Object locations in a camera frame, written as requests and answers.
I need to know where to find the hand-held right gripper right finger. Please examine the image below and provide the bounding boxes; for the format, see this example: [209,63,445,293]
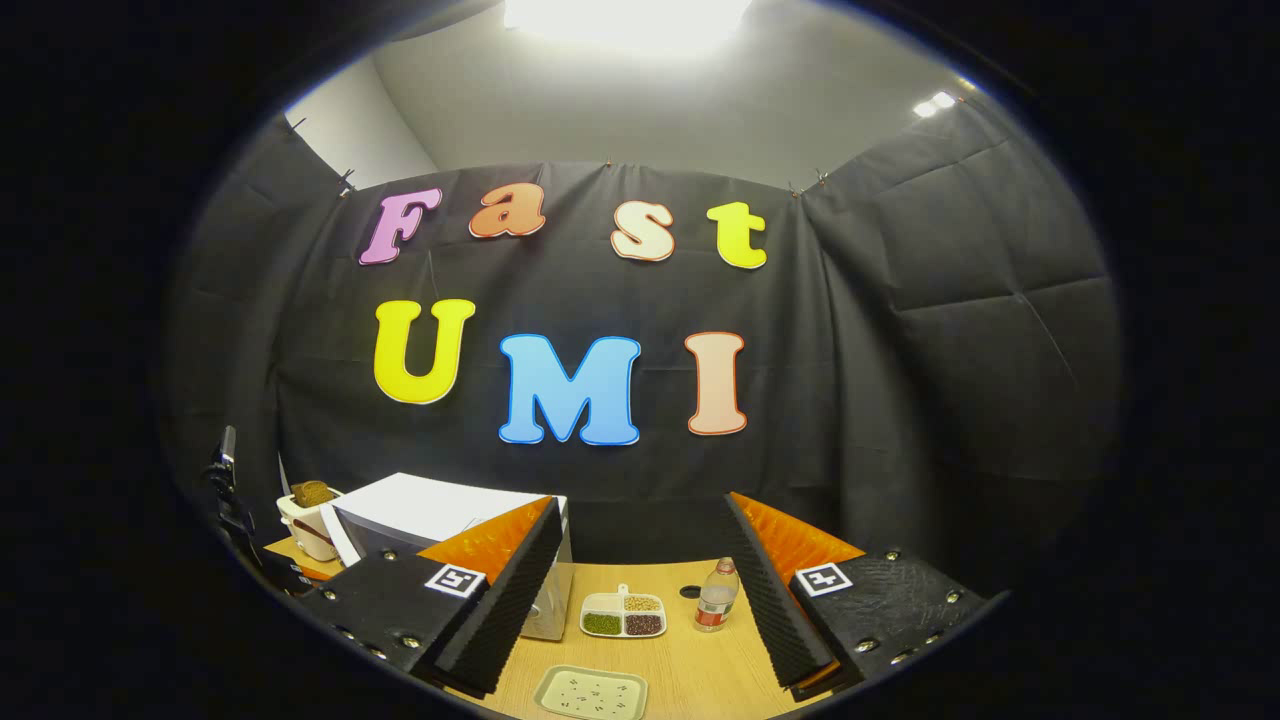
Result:
[720,492,991,691]

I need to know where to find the white microwave oven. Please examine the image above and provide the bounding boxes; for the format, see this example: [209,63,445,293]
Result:
[320,472,574,642]

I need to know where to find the white divided dish of beans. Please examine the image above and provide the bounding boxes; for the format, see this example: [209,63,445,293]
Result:
[580,584,668,640]

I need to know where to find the clear bottle with red label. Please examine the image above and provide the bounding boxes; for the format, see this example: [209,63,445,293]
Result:
[694,557,741,633]

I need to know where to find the white toaster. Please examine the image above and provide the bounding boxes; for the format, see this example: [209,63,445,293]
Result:
[277,490,346,563]

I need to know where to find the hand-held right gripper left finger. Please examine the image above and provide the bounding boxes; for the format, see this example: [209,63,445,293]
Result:
[290,495,564,699]

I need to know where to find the pale green rectangular plate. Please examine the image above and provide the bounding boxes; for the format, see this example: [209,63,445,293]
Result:
[532,665,649,720]

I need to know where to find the large ceiling light panel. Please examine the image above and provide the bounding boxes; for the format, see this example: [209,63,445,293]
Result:
[503,0,753,51]

